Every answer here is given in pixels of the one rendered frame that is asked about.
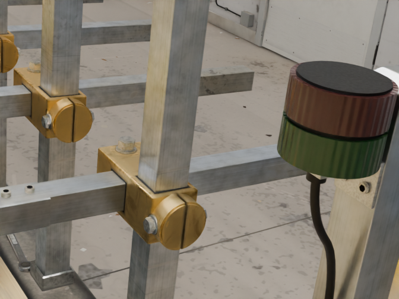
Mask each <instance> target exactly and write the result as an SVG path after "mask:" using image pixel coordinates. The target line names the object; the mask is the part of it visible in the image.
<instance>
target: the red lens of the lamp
mask: <svg viewBox="0 0 399 299"><path fill-rule="evenodd" d="M303 63H305V62H303ZM300 64H302V63H299V64H297V65H294V66H293V67H292V68H291V69H290V74H289V81H288V85H287V91H286V98H285V102H284V111H285V113H286V114H287V115H288V117H290V118H291V119H293V120H294V121H295V122H297V123H300V124H301V125H303V126H306V127H308V128H311V129H314V130H316V131H320V132H324V133H328V134H332V135H338V136H348V137H370V136H377V135H381V134H383V133H385V132H387V130H388V129H389V128H390V124H391V120H392V116H393V112H394V107H395V103H396V99H397V95H398V91H399V89H398V85H397V84H396V83H395V82H394V81H393V80H392V79H390V78H389V79H390V80H391V81H392V84H393V90H392V91H391V92H390V93H388V94H385V95H382V96H373V97H364V96H350V95H345V94H339V93H334V92H330V91H327V90H323V89H320V88H317V87H314V86H313V85H310V84H308V83H306V82H304V81H302V80H301V79H300V78H299V77H298V76H297V75H296V69H297V67H298V66H299V65H300Z"/></svg>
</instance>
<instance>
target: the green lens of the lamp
mask: <svg viewBox="0 0 399 299"><path fill-rule="evenodd" d="M388 132H389V130H387V132H385V133H384V134H383V135H382V136H380V137H379V138H376V139H371V140H366V141H346V140H340V139H333V138H328V137H324V136H321V135H317V134H314V133H311V132H308V131H306V130H304V129H302V128H300V127H298V126H296V125H295V124H294V123H292V122H291V121H290V120H289V118H288V117H287V114H286V113H285V111H284V110H283V115H282V120H281V126H280V133H279V136H278V143H277V151H278V153H279V155H280V156H281V157H282V158H283V159H284V160H285V161H287V162H288V163H289V164H291V165H293V166H295V167H297V168H299V169H301V170H303V171H307V172H309V173H312V174H316V175H319V176H324V177H330V178H335V179H361V178H365V177H369V176H371V175H374V174H375V173H377V172H378V171H379V169H380V167H381V162H382V158H383V154H384V149H385V145H386V142H387V137H388Z"/></svg>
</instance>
